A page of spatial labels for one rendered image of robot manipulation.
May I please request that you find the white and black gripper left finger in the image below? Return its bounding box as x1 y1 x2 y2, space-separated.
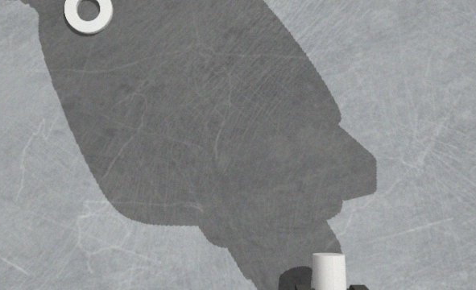
295 284 315 290

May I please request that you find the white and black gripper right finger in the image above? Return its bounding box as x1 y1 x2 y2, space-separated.
346 284 369 290

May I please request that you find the white flat ring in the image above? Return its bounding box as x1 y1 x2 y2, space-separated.
64 0 113 34

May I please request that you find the white cylindrical pin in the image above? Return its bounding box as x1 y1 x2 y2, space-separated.
313 253 346 290

